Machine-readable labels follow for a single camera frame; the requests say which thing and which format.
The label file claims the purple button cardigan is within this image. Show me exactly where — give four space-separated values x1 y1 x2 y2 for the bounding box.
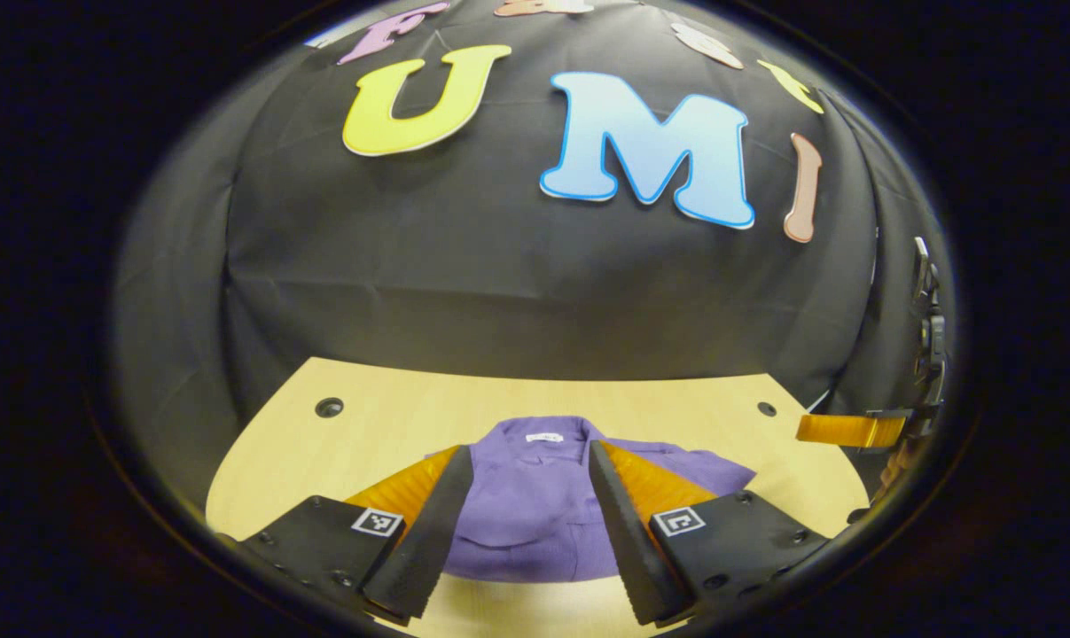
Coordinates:
424 415 757 584

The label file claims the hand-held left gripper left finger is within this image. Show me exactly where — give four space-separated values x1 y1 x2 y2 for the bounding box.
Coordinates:
232 444 474 620

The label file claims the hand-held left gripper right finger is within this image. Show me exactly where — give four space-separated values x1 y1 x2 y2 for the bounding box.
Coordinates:
587 440 833 626

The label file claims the black backdrop cloth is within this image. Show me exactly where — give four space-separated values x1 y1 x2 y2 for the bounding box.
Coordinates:
109 0 957 515

